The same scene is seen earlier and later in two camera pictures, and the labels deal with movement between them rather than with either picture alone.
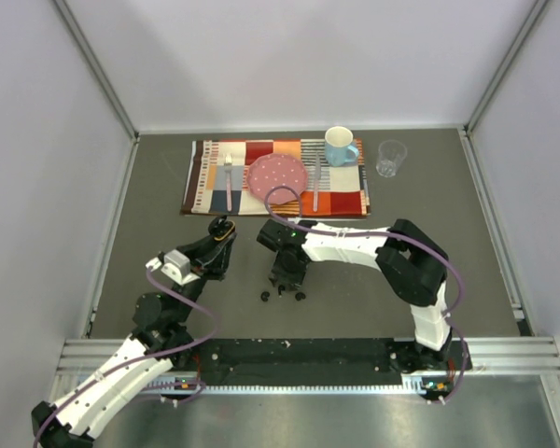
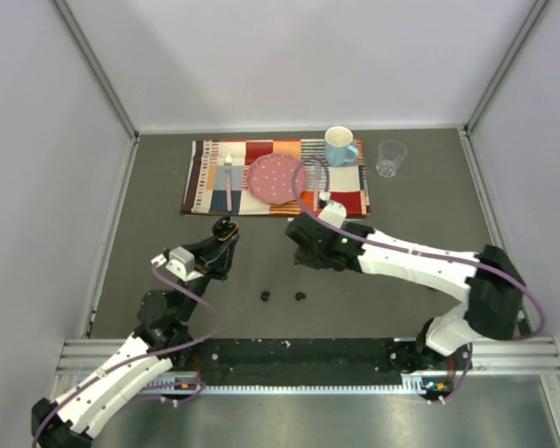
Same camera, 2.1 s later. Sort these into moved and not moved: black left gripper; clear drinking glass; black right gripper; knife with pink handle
Moved: black right gripper
Not moved: clear drinking glass; black left gripper; knife with pink handle
